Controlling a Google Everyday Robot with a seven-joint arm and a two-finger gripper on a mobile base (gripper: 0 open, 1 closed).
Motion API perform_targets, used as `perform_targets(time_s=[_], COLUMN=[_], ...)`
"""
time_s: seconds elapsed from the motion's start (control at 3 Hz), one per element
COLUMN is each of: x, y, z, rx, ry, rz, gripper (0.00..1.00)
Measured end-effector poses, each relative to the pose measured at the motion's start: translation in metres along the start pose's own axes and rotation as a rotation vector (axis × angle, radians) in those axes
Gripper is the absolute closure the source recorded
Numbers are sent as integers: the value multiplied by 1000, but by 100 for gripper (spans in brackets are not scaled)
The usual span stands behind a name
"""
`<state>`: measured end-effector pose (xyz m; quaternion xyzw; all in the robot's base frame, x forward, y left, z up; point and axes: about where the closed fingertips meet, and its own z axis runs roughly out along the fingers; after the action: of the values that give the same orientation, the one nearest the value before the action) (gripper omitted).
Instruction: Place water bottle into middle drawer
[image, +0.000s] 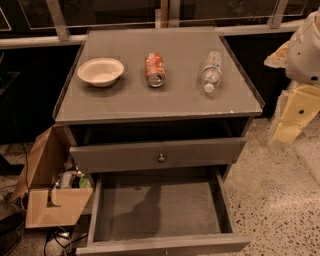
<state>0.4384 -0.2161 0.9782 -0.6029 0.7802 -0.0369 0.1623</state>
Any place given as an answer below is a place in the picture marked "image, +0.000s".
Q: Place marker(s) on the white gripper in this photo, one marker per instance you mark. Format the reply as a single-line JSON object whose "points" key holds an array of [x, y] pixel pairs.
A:
{"points": [[304, 55]]}

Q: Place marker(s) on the clear plastic water bottle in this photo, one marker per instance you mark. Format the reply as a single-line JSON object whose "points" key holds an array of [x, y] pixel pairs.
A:
{"points": [[211, 75]]}

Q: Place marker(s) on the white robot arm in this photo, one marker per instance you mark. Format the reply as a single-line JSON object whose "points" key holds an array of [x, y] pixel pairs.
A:
{"points": [[283, 96]]}

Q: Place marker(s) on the grey drawer cabinet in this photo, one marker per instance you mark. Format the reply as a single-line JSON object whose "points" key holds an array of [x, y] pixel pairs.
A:
{"points": [[131, 111]]}

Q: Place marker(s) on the grey open middle drawer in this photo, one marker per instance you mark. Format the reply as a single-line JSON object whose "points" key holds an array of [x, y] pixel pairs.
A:
{"points": [[168, 212]]}

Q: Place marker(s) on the grey top drawer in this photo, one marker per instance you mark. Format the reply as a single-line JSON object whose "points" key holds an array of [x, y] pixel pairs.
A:
{"points": [[157, 155]]}

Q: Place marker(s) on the orange soda can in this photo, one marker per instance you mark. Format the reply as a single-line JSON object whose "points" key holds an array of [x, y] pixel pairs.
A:
{"points": [[154, 68]]}

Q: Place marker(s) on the white paper bowl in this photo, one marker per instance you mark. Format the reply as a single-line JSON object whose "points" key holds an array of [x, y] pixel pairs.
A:
{"points": [[100, 72]]}

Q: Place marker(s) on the clutter inside cardboard box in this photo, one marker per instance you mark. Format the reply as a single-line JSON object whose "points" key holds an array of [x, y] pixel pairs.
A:
{"points": [[71, 177]]}

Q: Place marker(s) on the metal railing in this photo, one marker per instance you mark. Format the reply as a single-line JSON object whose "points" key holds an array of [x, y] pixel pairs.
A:
{"points": [[32, 23]]}

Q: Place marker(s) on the open cardboard box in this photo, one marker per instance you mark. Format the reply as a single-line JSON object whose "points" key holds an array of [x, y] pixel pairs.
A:
{"points": [[46, 206]]}

